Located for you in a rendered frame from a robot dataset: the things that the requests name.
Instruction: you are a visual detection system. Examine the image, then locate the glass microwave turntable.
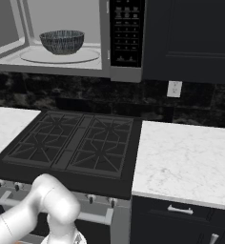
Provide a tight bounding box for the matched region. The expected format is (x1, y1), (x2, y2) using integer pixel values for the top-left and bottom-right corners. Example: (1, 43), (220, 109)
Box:
(19, 44), (101, 65)

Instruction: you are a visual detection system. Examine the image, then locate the grey microwave oven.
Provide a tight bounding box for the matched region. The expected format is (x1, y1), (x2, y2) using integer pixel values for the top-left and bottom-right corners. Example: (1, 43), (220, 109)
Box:
(0, 0), (147, 84)

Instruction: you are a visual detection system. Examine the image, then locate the dark patterned bowl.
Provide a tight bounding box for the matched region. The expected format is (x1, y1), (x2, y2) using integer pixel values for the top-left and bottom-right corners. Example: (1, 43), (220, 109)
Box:
(38, 30), (86, 56)

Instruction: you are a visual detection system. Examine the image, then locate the dark base cupboard door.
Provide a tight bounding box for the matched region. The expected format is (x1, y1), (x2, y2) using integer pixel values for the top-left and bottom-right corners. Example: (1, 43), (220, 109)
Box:
(130, 215), (225, 244)

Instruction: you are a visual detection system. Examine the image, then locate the grey microwave door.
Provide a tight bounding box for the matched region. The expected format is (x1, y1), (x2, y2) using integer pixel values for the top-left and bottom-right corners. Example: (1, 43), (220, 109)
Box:
(0, 0), (35, 63)

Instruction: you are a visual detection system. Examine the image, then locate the black gas hob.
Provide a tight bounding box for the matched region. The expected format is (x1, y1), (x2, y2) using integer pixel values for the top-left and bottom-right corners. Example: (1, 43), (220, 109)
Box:
(0, 109), (144, 201)

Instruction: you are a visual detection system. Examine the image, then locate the dark drawer front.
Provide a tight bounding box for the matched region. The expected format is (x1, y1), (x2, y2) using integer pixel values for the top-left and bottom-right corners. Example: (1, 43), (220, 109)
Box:
(131, 194), (215, 227)

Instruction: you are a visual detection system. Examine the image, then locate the silver oven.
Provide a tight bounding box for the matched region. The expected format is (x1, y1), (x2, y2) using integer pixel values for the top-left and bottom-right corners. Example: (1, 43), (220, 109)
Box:
(0, 177), (133, 244)

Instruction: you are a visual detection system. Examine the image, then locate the white wall socket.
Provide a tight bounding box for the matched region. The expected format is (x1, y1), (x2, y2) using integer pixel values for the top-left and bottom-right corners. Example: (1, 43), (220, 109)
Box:
(166, 80), (184, 99)

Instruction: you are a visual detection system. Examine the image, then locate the silver oven door handle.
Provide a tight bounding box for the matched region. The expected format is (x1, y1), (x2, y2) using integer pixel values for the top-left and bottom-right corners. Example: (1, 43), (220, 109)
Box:
(0, 190), (115, 226)

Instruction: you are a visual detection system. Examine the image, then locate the silver drawer handle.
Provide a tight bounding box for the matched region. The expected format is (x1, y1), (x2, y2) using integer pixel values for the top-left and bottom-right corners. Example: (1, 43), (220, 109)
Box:
(167, 204), (194, 216)

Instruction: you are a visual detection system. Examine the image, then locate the dark wall cupboard door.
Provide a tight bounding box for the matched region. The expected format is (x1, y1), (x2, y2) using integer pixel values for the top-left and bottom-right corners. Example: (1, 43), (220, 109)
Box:
(141, 0), (225, 86)

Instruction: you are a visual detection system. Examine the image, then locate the silver cupboard handle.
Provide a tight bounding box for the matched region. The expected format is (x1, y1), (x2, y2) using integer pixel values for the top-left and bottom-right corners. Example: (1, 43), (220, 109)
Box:
(209, 233), (220, 244)

